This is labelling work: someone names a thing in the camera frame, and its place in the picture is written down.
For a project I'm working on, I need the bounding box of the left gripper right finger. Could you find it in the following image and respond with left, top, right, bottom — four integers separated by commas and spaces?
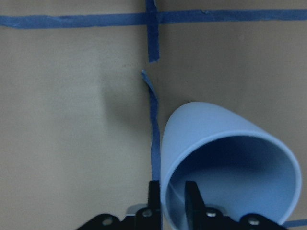
184, 181, 206, 230

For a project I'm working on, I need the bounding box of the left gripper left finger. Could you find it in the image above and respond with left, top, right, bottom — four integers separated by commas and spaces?
148, 180, 161, 230

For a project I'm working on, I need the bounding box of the light blue plastic cup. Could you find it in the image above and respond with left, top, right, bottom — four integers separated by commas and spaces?
160, 102, 302, 230

